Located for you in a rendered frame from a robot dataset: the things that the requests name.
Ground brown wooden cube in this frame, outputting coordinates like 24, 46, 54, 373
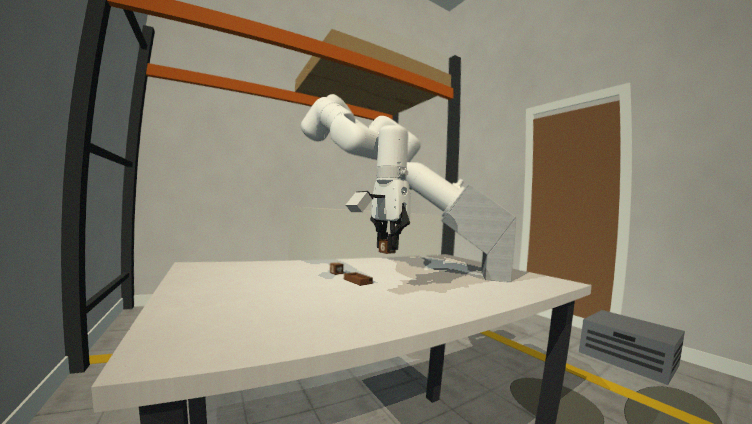
330, 262, 344, 275
379, 239, 396, 254

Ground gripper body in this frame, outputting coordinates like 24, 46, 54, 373
371, 178, 410, 221

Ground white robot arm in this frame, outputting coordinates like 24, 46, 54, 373
301, 94, 464, 217

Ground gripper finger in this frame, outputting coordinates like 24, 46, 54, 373
370, 216, 388, 248
387, 203, 410, 250

